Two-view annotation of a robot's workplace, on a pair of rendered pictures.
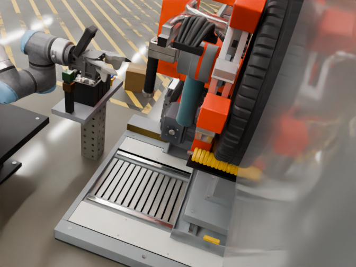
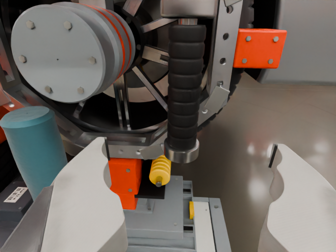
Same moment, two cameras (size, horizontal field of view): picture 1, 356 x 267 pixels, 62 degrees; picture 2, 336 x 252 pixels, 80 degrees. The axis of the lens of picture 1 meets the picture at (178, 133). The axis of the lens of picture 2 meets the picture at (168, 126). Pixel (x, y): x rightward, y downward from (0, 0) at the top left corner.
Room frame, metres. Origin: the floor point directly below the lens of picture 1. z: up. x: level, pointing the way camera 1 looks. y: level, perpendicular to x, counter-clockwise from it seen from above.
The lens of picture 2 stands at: (0.93, 0.35, 0.90)
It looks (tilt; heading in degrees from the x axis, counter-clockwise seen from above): 28 degrees down; 266
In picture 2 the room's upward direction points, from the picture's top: 1 degrees clockwise
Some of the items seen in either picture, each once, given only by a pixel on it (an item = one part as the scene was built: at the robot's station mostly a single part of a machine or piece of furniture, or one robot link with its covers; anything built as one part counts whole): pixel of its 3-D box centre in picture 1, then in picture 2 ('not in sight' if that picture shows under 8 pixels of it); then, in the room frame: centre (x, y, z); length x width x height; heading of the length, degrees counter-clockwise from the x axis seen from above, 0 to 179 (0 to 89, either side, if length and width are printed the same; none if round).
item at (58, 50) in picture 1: (63, 53); not in sight; (0.93, 0.46, 0.81); 0.10 x 0.05 x 0.09; 173
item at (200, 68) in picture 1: (207, 63); (88, 49); (1.04, -0.05, 0.85); 0.21 x 0.14 x 0.14; 83
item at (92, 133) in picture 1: (93, 126); not in sight; (1.29, 0.48, 0.21); 0.10 x 0.10 x 0.42; 83
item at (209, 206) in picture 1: (228, 179); (134, 180); (1.01, -0.29, 0.32); 0.40 x 0.30 x 0.28; 173
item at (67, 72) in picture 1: (68, 75); not in sight; (1.06, 0.51, 0.64); 0.04 x 0.04 x 0.04; 83
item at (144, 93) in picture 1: (150, 74); (183, 94); (0.89, 0.14, 0.83); 0.04 x 0.04 x 0.16
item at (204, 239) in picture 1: (217, 204); (137, 212); (1.01, -0.29, 0.13); 0.50 x 0.36 x 0.10; 173
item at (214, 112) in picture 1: (213, 112); (253, 47); (0.72, -0.09, 0.85); 0.09 x 0.08 x 0.07; 173
